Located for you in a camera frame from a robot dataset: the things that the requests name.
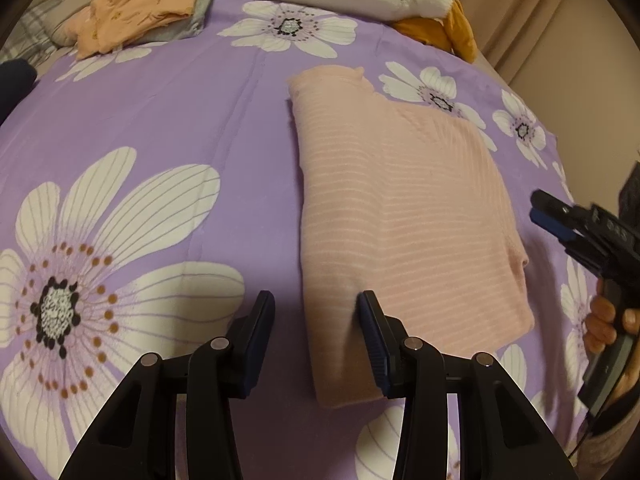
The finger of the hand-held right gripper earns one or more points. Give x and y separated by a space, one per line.
550 200
550 225

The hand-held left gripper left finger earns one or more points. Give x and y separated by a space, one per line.
260 340

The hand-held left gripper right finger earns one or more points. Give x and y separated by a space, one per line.
375 350

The pink knit sweater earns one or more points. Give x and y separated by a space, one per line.
400 200

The person's right forearm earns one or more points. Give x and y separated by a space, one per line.
605 440

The person's right hand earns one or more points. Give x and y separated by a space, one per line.
600 322

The beige curtain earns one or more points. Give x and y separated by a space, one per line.
525 10

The purple floral bedsheet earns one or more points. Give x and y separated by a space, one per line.
175 110

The grey cloth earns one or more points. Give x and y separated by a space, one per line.
200 15

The dark blue cloth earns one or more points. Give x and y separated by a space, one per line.
15 85

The orange printed cloth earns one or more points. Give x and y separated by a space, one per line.
140 5

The plaid pillow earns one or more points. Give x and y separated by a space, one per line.
35 25

